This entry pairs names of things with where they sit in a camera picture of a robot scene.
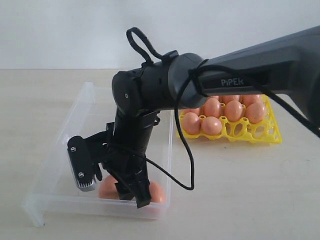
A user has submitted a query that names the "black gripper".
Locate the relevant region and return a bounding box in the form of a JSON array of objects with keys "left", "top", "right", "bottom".
[{"left": 103, "top": 122, "right": 152, "bottom": 209}]

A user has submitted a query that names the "brown egg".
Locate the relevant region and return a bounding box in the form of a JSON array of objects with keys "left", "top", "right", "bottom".
[
  {"left": 201, "top": 116, "right": 223, "bottom": 136},
  {"left": 221, "top": 95, "right": 240, "bottom": 104},
  {"left": 98, "top": 175, "right": 119, "bottom": 200},
  {"left": 224, "top": 100, "right": 243, "bottom": 122},
  {"left": 149, "top": 181, "right": 167, "bottom": 204},
  {"left": 182, "top": 112, "right": 201, "bottom": 135},
  {"left": 183, "top": 107, "right": 201, "bottom": 116},
  {"left": 203, "top": 98, "right": 221, "bottom": 118},
  {"left": 242, "top": 94, "right": 262, "bottom": 107},
  {"left": 244, "top": 102, "right": 267, "bottom": 124}
]

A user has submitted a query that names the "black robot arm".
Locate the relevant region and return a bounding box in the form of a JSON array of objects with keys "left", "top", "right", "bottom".
[{"left": 103, "top": 27, "right": 320, "bottom": 208}]

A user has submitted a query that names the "clear plastic bin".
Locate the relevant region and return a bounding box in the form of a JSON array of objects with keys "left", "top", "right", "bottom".
[{"left": 23, "top": 82, "right": 174, "bottom": 227}]

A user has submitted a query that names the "yellow plastic egg tray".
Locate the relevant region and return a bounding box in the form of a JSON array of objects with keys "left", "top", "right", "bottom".
[{"left": 181, "top": 95, "right": 283, "bottom": 144}]

